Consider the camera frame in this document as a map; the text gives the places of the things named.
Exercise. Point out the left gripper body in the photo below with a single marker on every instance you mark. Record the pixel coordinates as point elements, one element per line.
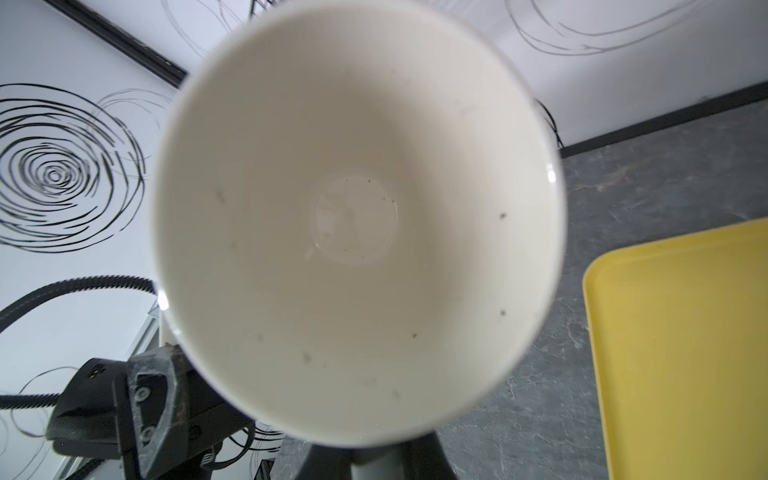
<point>92,419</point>

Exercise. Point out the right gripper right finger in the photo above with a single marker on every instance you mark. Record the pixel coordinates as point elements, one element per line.
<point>426,459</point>

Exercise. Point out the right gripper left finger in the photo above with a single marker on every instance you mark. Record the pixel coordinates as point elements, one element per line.
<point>326,463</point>

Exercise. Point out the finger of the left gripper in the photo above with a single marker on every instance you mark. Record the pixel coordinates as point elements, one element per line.
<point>158,386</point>

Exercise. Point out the yellow plastic tray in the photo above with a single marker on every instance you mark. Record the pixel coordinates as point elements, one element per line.
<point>678,330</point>

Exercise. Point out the white mug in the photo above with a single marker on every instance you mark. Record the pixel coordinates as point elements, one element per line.
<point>359,220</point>

